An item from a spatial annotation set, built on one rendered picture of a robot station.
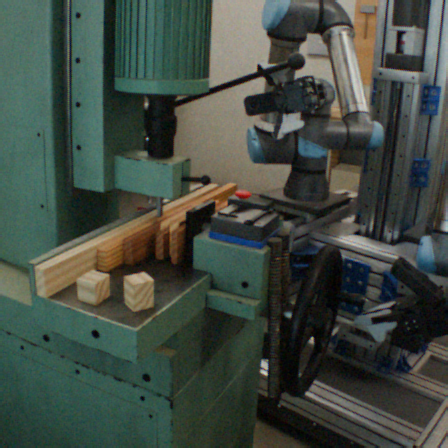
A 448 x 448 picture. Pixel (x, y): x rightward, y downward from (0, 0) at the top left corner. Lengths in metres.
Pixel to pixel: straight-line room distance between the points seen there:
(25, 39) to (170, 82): 0.32
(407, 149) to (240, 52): 3.10
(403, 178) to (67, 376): 1.11
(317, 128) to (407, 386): 1.01
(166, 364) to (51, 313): 0.21
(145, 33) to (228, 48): 3.71
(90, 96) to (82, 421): 0.64
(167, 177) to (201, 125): 3.80
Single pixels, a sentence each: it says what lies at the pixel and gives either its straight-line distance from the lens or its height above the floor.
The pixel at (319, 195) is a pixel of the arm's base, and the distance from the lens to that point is 1.69.
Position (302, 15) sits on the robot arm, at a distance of 1.49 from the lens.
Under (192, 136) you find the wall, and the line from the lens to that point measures 4.83.
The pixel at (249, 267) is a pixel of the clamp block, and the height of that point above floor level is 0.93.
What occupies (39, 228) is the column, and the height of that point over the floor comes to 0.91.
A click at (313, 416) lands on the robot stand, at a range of 1.81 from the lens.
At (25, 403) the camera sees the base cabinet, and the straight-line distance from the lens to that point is 1.23.
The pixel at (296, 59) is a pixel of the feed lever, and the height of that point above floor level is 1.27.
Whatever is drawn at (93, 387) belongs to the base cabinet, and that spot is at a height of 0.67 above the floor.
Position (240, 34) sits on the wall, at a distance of 4.58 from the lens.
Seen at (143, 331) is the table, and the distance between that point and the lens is 0.77.
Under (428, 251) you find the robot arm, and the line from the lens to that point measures 1.09.
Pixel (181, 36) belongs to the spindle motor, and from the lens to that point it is 0.92.
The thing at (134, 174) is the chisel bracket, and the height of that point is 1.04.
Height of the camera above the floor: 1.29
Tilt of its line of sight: 19 degrees down
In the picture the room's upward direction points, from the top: 3 degrees clockwise
